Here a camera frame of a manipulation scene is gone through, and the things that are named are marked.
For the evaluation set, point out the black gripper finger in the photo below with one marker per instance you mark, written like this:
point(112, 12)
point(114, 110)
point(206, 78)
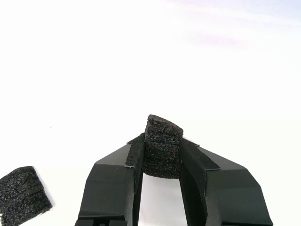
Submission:
point(110, 190)
point(232, 195)

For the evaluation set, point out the black foam cube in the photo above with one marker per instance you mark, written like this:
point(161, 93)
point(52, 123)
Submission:
point(162, 150)
point(22, 190)

